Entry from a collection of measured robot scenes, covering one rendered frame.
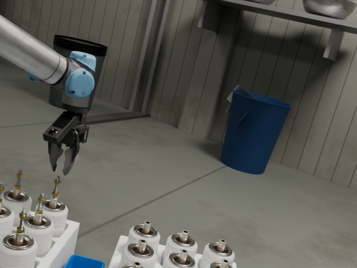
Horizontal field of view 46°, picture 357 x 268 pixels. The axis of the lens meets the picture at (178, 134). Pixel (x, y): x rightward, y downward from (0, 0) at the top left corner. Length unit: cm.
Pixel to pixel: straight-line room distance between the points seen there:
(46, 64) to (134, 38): 322
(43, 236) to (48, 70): 47
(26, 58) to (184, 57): 301
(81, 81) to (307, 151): 277
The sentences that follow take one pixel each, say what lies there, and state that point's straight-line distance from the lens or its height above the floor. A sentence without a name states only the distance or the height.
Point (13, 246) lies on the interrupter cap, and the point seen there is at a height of 25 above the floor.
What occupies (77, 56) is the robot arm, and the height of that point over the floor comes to 72.
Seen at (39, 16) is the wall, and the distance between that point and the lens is 502.
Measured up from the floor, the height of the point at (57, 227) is 20.
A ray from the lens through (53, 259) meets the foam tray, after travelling 126.
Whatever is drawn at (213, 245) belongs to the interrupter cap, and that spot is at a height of 25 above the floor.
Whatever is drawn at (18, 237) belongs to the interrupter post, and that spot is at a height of 27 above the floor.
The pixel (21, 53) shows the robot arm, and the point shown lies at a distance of 99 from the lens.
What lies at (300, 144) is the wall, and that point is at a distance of 361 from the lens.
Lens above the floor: 85
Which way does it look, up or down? 13 degrees down
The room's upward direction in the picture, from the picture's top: 14 degrees clockwise
